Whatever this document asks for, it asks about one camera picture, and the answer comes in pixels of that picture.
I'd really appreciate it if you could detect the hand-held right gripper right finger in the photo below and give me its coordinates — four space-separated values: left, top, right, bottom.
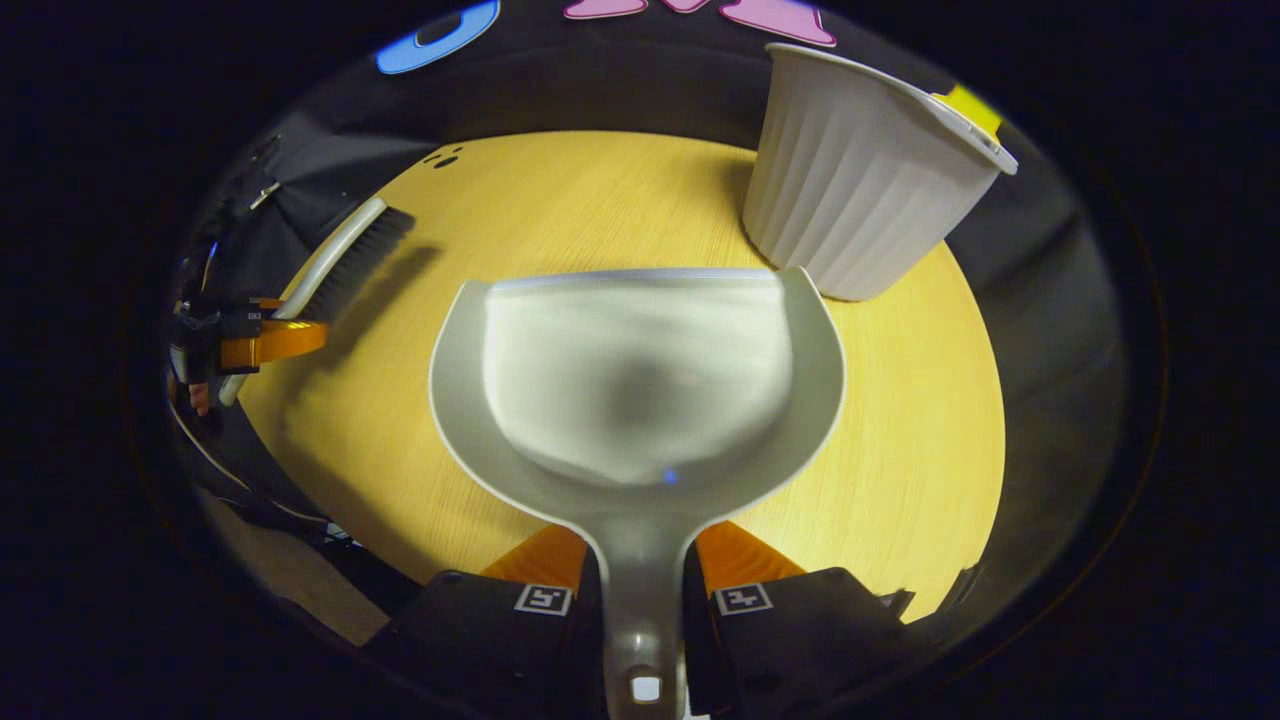
682 520 917 718

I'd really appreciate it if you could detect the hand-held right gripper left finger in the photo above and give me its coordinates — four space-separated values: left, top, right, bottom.
364 525 610 720

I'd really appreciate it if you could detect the grey dustpan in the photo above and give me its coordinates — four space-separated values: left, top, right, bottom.
429 266 847 720

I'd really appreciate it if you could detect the white garbage bin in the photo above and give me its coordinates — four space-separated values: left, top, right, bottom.
741 42 1020 303

